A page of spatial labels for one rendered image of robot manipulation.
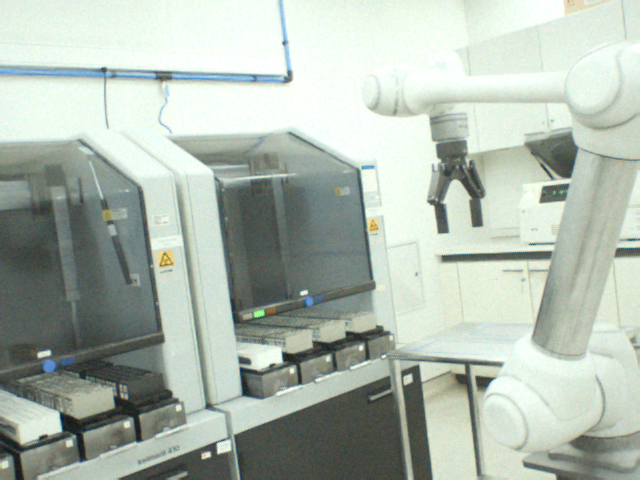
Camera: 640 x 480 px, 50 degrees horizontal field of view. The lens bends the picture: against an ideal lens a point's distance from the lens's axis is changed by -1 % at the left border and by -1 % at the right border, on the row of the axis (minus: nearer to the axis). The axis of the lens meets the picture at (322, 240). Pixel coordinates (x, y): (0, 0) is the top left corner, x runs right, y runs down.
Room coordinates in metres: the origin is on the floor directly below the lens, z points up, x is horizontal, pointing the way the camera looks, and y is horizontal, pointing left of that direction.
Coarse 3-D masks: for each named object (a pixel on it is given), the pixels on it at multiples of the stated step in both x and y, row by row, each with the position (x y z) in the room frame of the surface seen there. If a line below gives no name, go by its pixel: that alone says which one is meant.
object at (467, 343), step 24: (432, 336) 2.23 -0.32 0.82; (456, 336) 2.18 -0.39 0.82; (480, 336) 2.13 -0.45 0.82; (504, 336) 2.09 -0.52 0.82; (432, 360) 1.96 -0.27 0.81; (456, 360) 1.91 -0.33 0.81; (480, 360) 1.85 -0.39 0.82; (504, 360) 1.81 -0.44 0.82; (480, 432) 2.38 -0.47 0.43; (408, 456) 2.07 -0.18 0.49; (480, 456) 2.37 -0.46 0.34
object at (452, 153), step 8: (440, 144) 1.63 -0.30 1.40; (448, 144) 1.62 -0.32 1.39; (456, 144) 1.62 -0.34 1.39; (464, 144) 1.63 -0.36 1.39; (440, 152) 1.63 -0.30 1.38; (448, 152) 1.62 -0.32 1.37; (456, 152) 1.62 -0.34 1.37; (464, 152) 1.62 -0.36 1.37; (448, 160) 1.63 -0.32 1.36; (456, 160) 1.64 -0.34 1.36; (464, 160) 1.67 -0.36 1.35; (448, 168) 1.62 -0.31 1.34; (448, 176) 1.63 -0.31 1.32; (456, 176) 1.64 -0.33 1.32
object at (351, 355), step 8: (344, 344) 2.29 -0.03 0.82; (352, 344) 2.30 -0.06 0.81; (360, 344) 2.32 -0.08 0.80; (328, 352) 2.27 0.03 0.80; (336, 352) 2.24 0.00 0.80; (344, 352) 2.26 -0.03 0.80; (352, 352) 2.29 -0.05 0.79; (360, 352) 2.31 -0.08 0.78; (336, 360) 2.24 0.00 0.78; (344, 360) 2.26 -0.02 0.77; (352, 360) 2.28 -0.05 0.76; (360, 360) 2.31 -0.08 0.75; (368, 360) 2.28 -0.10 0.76; (344, 368) 2.26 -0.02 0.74; (352, 368) 2.22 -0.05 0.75
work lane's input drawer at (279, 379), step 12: (240, 372) 2.13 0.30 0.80; (252, 372) 2.09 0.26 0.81; (264, 372) 2.05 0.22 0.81; (276, 372) 2.07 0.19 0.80; (288, 372) 2.10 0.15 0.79; (252, 384) 2.08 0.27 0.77; (264, 384) 2.04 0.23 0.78; (276, 384) 2.07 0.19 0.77; (288, 384) 2.10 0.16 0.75; (264, 396) 2.04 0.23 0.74; (276, 396) 2.02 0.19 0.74
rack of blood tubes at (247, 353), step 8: (240, 344) 2.27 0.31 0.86; (248, 344) 2.26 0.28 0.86; (256, 344) 2.23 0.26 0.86; (240, 352) 2.14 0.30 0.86; (248, 352) 2.13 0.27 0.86; (256, 352) 2.11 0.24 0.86; (264, 352) 2.10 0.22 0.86; (272, 352) 2.12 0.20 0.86; (280, 352) 2.14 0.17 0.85; (240, 360) 2.27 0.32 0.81; (248, 360) 2.26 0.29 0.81; (256, 360) 2.08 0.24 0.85; (264, 360) 2.09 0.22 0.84; (272, 360) 2.11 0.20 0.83; (280, 360) 2.13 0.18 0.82; (248, 368) 2.11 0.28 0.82; (256, 368) 2.08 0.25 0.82
